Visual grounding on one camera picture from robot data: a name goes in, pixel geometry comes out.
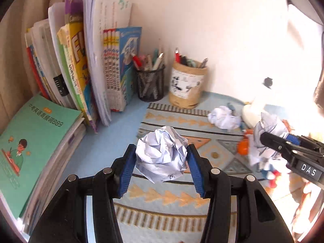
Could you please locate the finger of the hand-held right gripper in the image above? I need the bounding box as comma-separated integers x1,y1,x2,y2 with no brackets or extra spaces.
286,134,302,145
260,131,302,157

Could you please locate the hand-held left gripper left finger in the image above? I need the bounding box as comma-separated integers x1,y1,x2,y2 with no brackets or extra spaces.
28,144,137,243

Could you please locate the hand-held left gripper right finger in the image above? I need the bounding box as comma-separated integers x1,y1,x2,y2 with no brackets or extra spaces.
187,144,295,243

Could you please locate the white paper ball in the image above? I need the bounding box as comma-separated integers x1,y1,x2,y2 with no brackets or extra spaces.
135,126,189,184
247,111,290,166
208,106,242,131

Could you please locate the white desk lamp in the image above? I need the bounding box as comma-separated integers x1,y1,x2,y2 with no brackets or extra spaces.
240,0,324,129

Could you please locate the small colourful toy figure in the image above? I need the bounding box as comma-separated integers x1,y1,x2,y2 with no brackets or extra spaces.
258,161,282,188

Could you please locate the patterned woven mat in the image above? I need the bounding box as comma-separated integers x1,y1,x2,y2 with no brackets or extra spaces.
113,102,294,243

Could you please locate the stack of white-edged books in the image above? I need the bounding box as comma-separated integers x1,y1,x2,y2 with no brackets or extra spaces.
15,118,87,236

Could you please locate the tan printed pen holder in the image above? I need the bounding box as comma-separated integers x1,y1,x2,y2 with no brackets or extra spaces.
168,61,208,109

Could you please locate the black mesh pen holder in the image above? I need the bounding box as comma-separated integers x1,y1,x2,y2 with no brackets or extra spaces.
134,64,166,103

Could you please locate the green cover book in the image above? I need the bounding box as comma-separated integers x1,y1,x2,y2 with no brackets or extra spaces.
0,95,83,219

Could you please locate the blue cover book set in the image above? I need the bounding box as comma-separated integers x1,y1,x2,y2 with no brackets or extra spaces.
103,27,142,112

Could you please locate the bunch of assorted pens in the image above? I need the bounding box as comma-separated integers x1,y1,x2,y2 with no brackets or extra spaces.
174,48,208,69
132,39,165,71

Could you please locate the thick white workbook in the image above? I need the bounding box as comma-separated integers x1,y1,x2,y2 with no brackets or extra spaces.
83,0,133,127

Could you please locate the yellow purple cover book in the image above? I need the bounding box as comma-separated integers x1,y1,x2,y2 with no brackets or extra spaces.
57,0,100,134

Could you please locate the row of thin standing books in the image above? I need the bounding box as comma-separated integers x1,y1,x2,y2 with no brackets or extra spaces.
25,2,74,107

